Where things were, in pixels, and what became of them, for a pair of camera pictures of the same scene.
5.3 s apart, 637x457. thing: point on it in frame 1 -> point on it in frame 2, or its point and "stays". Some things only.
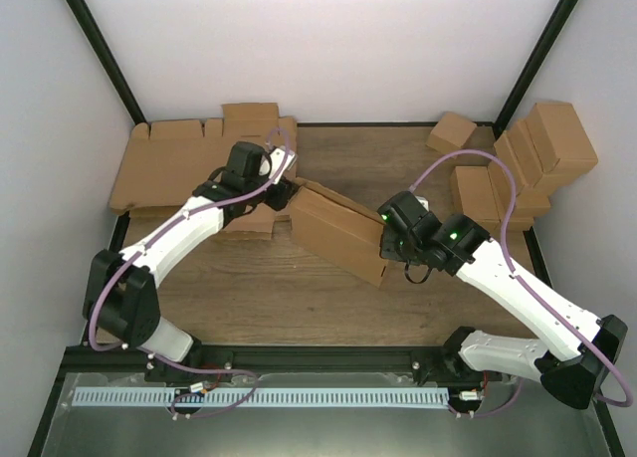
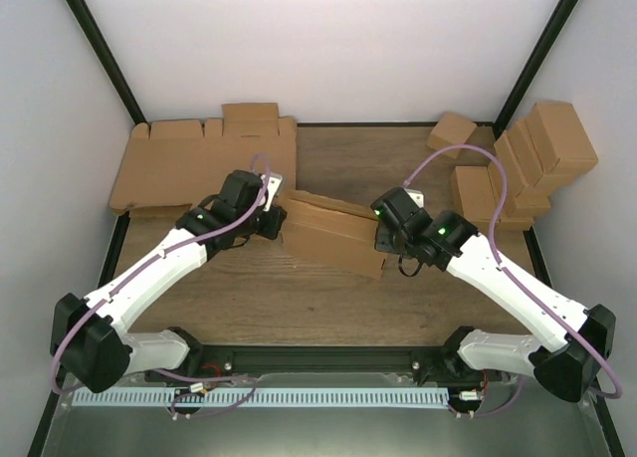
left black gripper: (280, 200) -> (278, 217)
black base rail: (238, 361) stays
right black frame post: (540, 54) stays
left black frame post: (101, 49) stays
